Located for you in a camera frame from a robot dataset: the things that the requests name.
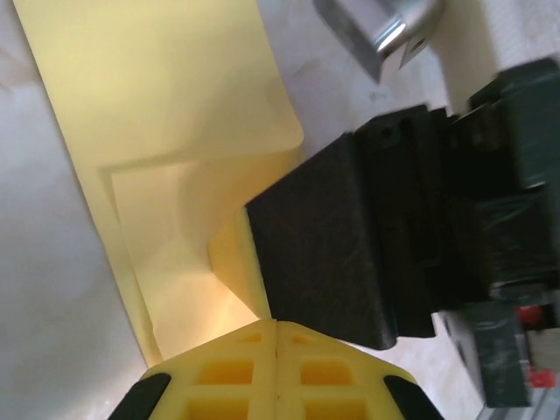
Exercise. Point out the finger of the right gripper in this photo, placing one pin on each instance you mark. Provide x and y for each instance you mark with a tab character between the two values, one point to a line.
315	245

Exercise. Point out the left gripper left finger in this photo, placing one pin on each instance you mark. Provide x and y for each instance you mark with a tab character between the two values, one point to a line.
219	385

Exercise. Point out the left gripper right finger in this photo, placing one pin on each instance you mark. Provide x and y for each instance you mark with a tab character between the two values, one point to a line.
332	385

